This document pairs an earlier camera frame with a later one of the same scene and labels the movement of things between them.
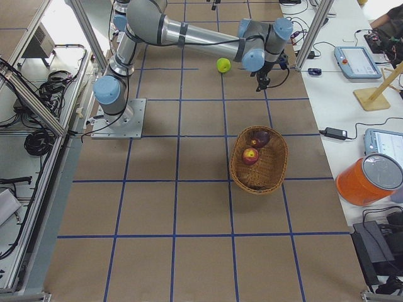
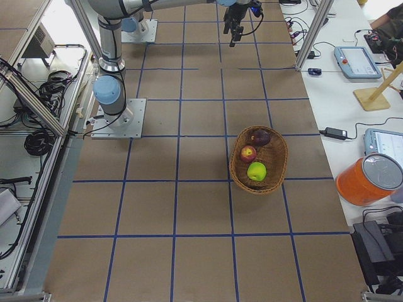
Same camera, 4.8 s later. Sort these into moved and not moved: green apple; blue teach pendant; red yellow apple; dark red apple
Moved: green apple
Not moved: dark red apple; red yellow apple; blue teach pendant
